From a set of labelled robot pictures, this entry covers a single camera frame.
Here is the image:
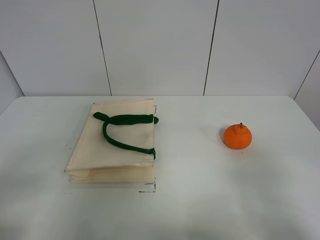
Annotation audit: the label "orange fruit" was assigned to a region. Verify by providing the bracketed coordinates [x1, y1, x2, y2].
[223, 122, 253, 150]

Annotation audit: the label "white linen bag green handles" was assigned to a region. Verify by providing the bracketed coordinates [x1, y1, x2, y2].
[64, 98, 159, 185]

